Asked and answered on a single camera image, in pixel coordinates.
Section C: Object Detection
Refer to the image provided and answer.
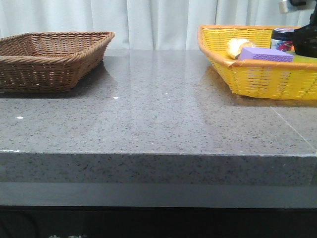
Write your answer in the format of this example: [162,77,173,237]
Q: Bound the yellow woven basket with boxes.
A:
[198,25,317,100]

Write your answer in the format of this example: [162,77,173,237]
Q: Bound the yellow packing tape roll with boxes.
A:
[290,51,317,63]

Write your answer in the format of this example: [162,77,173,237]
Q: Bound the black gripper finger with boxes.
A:
[292,24,317,58]

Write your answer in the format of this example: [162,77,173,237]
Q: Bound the purple foam block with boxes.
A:
[238,47,294,62]

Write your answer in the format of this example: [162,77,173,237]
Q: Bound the white curtain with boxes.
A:
[0,0,312,50]

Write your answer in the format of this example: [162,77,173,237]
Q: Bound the brown wicker basket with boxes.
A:
[0,31,115,93]

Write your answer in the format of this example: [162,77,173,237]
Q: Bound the dark lidded gum jar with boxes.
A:
[270,27,294,52]

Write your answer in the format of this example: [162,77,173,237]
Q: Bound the bread roll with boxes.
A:
[226,37,256,60]

